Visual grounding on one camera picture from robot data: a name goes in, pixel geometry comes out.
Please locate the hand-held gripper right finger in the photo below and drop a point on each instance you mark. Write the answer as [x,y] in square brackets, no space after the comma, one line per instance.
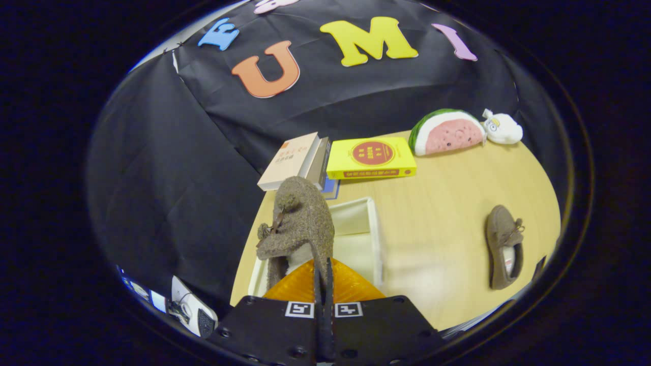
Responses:
[381,330]

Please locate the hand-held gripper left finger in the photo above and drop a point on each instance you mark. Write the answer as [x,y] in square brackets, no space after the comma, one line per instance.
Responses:
[269,330]

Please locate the beige fabric storage box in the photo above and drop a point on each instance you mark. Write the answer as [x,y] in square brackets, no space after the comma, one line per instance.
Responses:
[356,244]

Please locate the beige book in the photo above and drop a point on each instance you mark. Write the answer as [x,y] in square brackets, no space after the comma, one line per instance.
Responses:
[287,160]

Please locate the yellow book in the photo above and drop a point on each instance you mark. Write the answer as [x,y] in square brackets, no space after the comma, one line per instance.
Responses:
[371,155]

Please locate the black table clamp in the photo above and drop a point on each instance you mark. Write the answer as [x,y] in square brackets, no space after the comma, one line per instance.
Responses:
[539,268]

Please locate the blue book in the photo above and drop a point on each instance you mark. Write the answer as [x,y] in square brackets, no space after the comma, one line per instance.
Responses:
[331,189]

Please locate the grey book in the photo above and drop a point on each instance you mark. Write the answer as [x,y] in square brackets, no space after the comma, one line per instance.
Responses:
[319,162]

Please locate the white printed box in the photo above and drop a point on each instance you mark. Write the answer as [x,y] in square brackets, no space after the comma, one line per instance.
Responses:
[190,305]

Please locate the brown fuzzy shoe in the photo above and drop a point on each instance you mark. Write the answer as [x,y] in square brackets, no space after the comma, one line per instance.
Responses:
[300,218]
[501,229]

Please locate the black backdrop cloth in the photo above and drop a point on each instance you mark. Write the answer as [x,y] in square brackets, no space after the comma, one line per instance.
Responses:
[203,152]

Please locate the watermelon slice plush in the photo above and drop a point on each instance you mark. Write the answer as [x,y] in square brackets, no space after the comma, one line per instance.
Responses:
[447,133]

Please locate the white plush toy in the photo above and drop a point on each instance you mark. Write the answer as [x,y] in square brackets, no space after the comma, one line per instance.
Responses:
[503,129]

